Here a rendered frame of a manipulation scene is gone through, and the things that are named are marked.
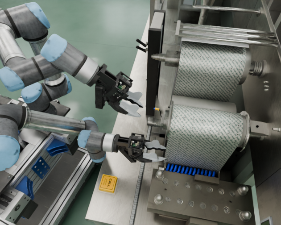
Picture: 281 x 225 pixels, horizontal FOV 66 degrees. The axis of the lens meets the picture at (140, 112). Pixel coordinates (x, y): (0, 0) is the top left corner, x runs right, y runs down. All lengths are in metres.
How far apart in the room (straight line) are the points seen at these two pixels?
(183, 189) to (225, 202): 0.17
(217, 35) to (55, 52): 0.58
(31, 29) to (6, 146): 0.53
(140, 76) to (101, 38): 2.09
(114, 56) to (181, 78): 2.28
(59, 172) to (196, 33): 1.51
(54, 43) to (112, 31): 2.99
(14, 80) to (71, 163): 1.30
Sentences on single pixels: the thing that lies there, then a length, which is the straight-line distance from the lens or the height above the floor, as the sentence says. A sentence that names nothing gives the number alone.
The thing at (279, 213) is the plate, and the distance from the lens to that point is 0.76.
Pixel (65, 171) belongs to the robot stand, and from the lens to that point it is 1.94.
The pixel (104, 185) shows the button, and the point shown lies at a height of 0.92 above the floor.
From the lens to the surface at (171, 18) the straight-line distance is 1.66.
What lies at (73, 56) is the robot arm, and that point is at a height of 1.52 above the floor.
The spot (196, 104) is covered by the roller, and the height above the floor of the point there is 1.23.
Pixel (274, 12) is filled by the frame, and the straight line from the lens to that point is 1.11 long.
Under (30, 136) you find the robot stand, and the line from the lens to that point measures 1.55.
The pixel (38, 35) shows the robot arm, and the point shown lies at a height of 1.36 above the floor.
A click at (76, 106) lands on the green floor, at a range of 2.57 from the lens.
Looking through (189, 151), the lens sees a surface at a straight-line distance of 0.86.
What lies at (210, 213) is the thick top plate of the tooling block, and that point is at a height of 1.03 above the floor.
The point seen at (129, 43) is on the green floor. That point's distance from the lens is 3.34.
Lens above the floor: 1.91
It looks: 52 degrees down
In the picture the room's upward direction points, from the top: straight up
